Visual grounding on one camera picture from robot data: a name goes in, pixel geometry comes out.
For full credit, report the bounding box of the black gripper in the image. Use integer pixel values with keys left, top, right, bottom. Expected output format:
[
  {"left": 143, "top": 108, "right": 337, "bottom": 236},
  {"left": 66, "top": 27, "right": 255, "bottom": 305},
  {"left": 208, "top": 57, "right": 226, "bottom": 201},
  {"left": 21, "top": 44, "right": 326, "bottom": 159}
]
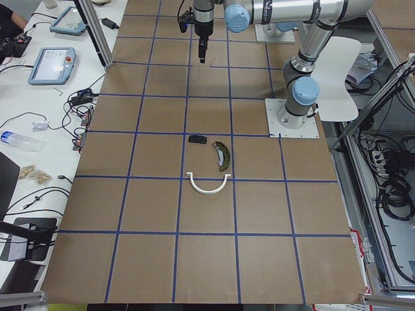
[{"left": 195, "top": 20, "right": 213, "bottom": 63}]

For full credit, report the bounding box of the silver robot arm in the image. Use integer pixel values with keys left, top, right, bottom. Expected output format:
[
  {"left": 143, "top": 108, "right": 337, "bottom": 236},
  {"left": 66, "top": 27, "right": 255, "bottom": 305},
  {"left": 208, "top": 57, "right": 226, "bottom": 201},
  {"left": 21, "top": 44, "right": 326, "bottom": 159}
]
[{"left": 177, "top": 1, "right": 373, "bottom": 130}]

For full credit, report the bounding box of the black brake pad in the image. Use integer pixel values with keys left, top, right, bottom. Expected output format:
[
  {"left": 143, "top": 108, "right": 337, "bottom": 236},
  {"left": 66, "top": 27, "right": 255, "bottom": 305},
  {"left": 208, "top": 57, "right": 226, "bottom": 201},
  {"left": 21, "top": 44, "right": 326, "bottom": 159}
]
[{"left": 188, "top": 135, "right": 208, "bottom": 144}]

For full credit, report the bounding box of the black power adapter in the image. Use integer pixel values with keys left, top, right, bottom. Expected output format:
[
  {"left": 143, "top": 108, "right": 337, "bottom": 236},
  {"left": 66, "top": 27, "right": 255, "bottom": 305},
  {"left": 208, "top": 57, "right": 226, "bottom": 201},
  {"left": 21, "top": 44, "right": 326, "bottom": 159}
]
[{"left": 101, "top": 17, "right": 119, "bottom": 30}]

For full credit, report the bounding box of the green brake shoe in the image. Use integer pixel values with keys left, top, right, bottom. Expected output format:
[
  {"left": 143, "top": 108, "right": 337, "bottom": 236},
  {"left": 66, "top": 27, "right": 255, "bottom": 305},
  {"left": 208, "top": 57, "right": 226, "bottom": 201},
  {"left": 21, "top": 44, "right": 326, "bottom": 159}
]
[{"left": 212, "top": 141, "right": 230, "bottom": 172}]

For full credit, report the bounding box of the far teach pendant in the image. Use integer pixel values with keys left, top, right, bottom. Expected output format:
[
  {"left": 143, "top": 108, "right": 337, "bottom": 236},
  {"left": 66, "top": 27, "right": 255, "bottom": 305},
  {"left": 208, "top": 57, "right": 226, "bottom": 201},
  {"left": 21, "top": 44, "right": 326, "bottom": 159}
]
[{"left": 49, "top": 6, "right": 86, "bottom": 36}]

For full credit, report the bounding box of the teach pendant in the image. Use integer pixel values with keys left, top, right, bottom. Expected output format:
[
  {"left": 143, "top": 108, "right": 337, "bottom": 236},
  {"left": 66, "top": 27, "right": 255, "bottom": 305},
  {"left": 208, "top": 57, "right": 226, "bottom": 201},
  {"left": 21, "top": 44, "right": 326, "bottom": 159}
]
[
  {"left": 49, "top": 6, "right": 86, "bottom": 36},
  {"left": 28, "top": 47, "right": 77, "bottom": 86}
]

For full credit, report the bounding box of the white chair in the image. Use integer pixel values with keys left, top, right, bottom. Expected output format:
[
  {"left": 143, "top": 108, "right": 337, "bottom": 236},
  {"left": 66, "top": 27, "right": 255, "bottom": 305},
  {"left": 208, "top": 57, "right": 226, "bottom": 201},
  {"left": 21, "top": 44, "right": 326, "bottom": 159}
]
[{"left": 311, "top": 36, "right": 361, "bottom": 122}]

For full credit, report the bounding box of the near teach pendant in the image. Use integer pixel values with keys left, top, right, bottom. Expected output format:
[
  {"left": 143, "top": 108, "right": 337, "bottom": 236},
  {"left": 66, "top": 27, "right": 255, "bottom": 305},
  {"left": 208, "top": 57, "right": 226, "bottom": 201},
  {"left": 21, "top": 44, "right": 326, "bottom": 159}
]
[{"left": 28, "top": 47, "right": 77, "bottom": 86}]

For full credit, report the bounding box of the snack bag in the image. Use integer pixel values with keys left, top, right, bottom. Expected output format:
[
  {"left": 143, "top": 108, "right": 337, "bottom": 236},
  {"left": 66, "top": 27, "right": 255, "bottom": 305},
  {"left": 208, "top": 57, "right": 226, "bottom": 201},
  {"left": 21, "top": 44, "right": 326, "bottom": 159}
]
[{"left": 18, "top": 165, "right": 52, "bottom": 185}]

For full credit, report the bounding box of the plastic water bottle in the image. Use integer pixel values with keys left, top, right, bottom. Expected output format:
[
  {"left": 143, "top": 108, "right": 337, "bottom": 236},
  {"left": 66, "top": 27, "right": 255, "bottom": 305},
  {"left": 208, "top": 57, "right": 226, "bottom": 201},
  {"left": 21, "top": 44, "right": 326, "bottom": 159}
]
[{"left": 1, "top": 131, "right": 43, "bottom": 152}]

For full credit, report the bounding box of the black monitor stand base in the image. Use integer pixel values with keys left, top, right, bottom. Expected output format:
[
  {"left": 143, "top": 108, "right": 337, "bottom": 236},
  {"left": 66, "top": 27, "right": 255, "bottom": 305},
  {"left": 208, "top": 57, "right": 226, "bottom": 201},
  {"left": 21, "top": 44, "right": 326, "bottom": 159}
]
[{"left": 1, "top": 218, "right": 57, "bottom": 262}]

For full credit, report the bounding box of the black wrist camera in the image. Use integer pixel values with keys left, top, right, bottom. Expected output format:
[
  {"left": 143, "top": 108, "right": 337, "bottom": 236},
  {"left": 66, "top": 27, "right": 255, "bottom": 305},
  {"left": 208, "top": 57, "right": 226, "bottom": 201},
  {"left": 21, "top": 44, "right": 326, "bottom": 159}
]
[{"left": 178, "top": 8, "right": 194, "bottom": 33}]

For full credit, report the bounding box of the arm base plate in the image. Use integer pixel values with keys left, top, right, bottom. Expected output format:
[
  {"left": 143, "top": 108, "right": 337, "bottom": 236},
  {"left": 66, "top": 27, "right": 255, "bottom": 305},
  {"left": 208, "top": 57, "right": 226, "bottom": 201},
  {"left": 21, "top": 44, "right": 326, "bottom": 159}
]
[
  {"left": 265, "top": 98, "right": 319, "bottom": 139},
  {"left": 255, "top": 24, "right": 295, "bottom": 44}
]

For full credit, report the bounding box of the aluminium frame post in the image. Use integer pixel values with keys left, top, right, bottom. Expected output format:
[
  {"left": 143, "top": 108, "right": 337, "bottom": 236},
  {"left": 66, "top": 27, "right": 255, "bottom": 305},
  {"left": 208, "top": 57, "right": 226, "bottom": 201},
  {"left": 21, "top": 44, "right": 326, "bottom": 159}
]
[{"left": 74, "top": 0, "right": 113, "bottom": 68}]

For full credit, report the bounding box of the white curved plastic bracket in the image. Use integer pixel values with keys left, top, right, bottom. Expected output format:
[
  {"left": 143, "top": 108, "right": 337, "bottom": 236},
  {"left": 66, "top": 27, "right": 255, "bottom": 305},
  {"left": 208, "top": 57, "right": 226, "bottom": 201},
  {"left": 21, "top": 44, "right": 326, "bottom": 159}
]
[{"left": 186, "top": 172, "right": 231, "bottom": 195}]

